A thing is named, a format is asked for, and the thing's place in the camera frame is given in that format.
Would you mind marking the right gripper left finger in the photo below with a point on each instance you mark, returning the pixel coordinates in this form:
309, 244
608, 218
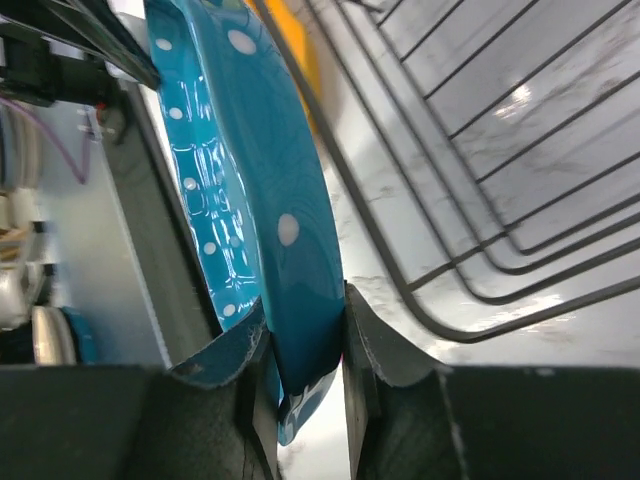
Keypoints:
214, 416

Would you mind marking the black wire dish rack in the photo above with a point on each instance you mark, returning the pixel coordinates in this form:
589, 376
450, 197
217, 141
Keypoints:
505, 187

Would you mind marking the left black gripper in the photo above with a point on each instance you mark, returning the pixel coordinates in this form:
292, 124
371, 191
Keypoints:
32, 73

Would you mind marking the blue polka dot plate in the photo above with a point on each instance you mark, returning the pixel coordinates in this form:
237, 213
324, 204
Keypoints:
253, 188

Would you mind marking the orange polka dot plate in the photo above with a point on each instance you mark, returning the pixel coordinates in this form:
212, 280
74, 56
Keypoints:
299, 42

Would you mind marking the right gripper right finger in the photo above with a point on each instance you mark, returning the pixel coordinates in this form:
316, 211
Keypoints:
410, 416

